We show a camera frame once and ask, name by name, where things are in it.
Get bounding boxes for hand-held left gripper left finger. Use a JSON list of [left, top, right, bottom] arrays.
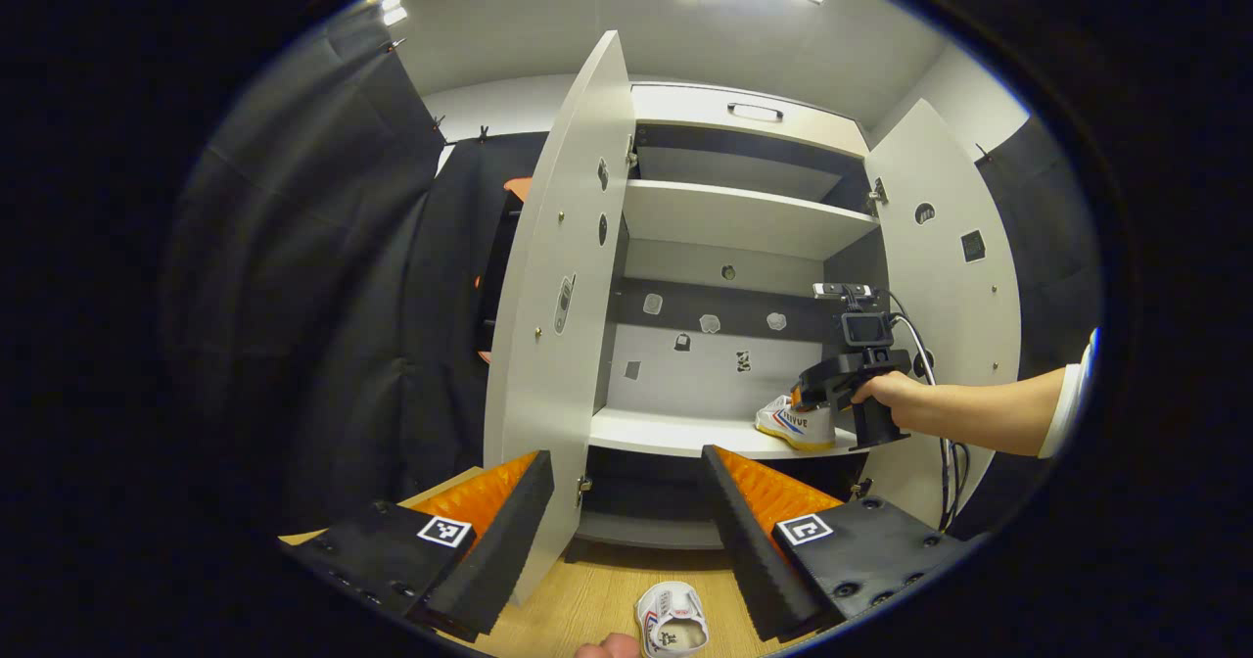
[[277, 450, 555, 643]]

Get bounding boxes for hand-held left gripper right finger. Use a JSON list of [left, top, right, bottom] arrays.
[[699, 445, 980, 643]]

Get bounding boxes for white canvas shoe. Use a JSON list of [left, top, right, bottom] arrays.
[[636, 582, 709, 657], [754, 394, 839, 453]]

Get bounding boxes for white cabinet drawer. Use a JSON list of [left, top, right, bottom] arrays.
[[631, 83, 870, 160]]

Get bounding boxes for black backdrop cloth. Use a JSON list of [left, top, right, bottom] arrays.
[[162, 12, 1107, 541]]

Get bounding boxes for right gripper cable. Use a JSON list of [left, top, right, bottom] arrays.
[[884, 291, 972, 534]]

